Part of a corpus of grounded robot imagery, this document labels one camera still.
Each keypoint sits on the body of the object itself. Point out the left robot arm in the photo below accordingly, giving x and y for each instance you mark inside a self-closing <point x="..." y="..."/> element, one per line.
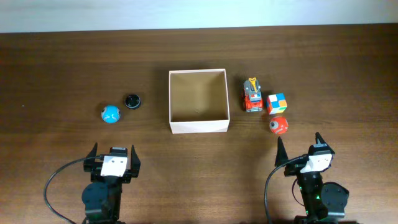
<point x="103" y="200"/>

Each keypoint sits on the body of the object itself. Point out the black round wheel cap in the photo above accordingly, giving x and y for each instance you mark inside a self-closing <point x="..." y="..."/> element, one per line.
<point x="132" y="101"/>

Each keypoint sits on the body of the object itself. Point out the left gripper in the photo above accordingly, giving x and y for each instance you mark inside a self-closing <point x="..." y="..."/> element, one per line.
<point x="134" y="171"/>

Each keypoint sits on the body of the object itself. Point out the blue robot ball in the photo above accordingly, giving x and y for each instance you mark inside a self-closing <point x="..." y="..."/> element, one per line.
<point x="110" y="114"/>

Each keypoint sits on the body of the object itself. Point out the red robot ball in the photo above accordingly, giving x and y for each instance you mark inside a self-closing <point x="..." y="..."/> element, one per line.
<point x="279" y="125"/>

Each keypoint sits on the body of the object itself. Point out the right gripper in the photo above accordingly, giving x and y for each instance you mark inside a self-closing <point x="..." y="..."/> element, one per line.
<point x="292" y="169"/>

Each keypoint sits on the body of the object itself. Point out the colourful puzzle cube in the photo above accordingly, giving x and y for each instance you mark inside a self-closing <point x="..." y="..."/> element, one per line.
<point x="276" y="103"/>

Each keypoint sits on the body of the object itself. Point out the pink cardboard box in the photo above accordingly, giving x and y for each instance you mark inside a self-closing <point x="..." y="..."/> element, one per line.
<point x="198" y="101"/>

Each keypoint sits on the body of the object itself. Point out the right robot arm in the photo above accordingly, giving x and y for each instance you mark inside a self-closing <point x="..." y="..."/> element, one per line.
<point x="324" y="202"/>

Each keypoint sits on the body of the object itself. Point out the red toy fire truck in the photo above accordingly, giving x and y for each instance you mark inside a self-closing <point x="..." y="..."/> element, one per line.
<point x="252" y="95"/>

